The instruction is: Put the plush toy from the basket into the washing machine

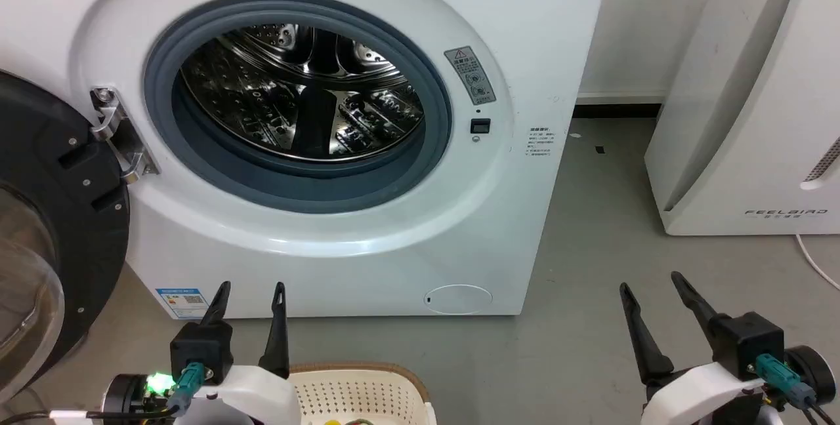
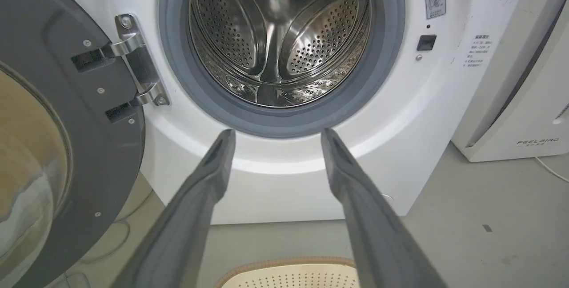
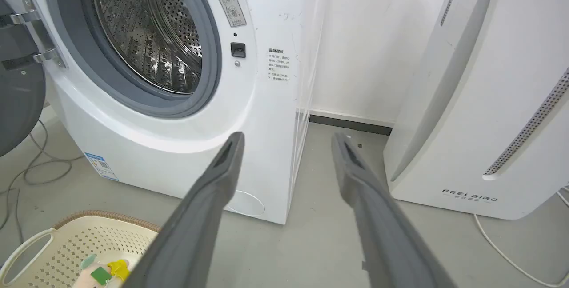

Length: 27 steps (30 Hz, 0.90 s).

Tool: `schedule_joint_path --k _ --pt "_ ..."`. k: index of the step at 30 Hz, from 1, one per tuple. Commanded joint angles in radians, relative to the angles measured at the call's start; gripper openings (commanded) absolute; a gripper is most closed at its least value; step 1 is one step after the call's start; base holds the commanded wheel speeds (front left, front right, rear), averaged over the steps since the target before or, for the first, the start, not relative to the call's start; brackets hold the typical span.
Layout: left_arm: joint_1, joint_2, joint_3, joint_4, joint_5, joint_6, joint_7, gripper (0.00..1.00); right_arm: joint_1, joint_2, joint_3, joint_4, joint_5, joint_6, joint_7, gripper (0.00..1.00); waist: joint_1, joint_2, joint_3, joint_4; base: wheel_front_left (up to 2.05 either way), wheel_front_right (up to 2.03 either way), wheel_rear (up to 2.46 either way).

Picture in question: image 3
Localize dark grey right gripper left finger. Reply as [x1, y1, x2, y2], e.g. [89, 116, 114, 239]
[123, 132, 246, 288]

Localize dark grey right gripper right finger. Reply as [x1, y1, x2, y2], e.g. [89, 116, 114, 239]
[331, 132, 457, 288]

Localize dark washing machine door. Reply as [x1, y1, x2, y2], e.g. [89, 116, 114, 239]
[0, 0, 66, 158]

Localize colourful items in basket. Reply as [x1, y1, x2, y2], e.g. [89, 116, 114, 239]
[73, 254, 142, 288]

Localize cream perforated laundry basket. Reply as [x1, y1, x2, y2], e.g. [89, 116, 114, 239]
[0, 210, 161, 288]

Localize white front-load washing machine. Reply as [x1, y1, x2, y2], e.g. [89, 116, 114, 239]
[0, 0, 327, 225]

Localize white air purifier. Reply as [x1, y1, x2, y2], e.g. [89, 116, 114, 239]
[383, 0, 569, 221]

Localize white power cable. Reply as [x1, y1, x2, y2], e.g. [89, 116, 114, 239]
[473, 186, 569, 288]

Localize grey power cable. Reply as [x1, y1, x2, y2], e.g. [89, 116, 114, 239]
[0, 119, 85, 244]

